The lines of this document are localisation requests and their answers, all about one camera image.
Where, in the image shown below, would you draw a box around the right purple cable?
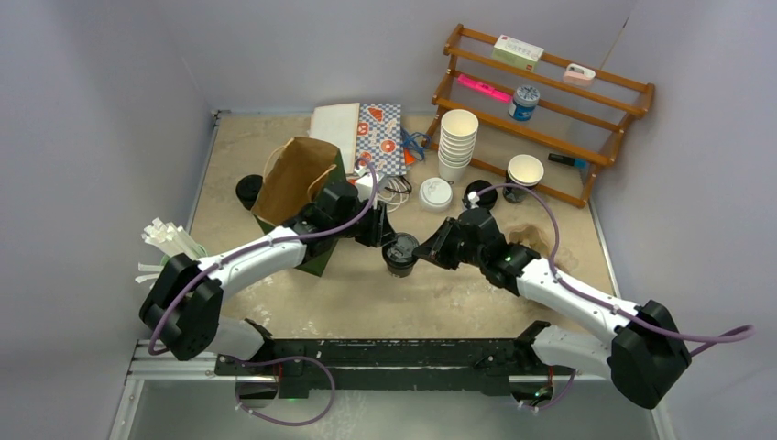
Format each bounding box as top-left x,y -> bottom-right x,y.
473,183 -> 756,359

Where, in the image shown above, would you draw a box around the pink white small case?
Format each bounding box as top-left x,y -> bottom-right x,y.
563,63 -> 596,87

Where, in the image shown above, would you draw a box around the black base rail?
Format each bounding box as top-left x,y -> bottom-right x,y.
215,337 -> 571,399

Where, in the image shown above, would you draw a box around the green paper bag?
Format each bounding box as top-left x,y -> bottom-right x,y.
250,136 -> 350,278

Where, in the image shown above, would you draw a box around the blue lidded jar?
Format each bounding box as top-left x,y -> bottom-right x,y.
508,84 -> 541,122

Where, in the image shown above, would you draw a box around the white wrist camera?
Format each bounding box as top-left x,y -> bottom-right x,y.
352,173 -> 382,202
464,191 -> 481,209

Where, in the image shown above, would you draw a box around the white lid stack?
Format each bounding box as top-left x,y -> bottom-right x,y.
419,177 -> 453,213

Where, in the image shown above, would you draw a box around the blue checkered bakery bag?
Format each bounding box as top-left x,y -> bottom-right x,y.
356,104 -> 407,177

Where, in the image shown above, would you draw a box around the white green box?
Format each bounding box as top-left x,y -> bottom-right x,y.
490,35 -> 544,72

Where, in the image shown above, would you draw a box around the purple cable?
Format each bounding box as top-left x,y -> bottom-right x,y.
473,183 -> 756,359
147,159 -> 380,357

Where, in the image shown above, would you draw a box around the wrapped white straws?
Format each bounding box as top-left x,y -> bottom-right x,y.
135,217 -> 200,284

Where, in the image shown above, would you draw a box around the pink highlighter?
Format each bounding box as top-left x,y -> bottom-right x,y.
456,73 -> 512,104

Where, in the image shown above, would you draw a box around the single black coffee lid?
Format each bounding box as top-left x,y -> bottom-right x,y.
382,233 -> 420,267

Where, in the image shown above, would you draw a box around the green straw holder cup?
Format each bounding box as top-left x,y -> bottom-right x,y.
159,243 -> 208,266

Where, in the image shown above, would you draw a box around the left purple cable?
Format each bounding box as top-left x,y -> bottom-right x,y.
147,159 -> 380,357

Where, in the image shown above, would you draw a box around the stack of white paper cups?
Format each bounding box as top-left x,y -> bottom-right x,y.
438,109 -> 479,183

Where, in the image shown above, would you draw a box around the dark printed coffee cup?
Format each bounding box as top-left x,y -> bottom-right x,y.
502,154 -> 544,204

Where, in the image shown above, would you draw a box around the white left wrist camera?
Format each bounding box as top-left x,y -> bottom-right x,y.
352,173 -> 382,202

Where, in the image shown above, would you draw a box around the orange paper bag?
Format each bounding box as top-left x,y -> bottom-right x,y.
346,148 -> 423,183

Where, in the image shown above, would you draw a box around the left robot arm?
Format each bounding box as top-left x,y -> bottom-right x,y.
139,181 -> 396,375

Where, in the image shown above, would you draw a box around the dark blue marker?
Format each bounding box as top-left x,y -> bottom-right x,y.
548,153 -> 587,170

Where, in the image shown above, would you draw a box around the wooden shelf rack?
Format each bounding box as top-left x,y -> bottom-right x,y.
426,23 -> 655,208

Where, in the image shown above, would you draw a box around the dark takeout coffee cup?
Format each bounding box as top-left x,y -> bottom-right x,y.
385,258 -> 417,278

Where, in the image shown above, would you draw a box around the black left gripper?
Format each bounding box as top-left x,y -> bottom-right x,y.
333,198 -> 398,249

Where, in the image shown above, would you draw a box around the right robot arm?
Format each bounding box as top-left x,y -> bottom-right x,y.
413,208 -> 692,409

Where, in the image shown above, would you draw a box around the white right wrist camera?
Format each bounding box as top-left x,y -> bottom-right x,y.
464,191 -> 481,209

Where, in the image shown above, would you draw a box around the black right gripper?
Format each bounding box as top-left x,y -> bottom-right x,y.
414,220 -> 483,273

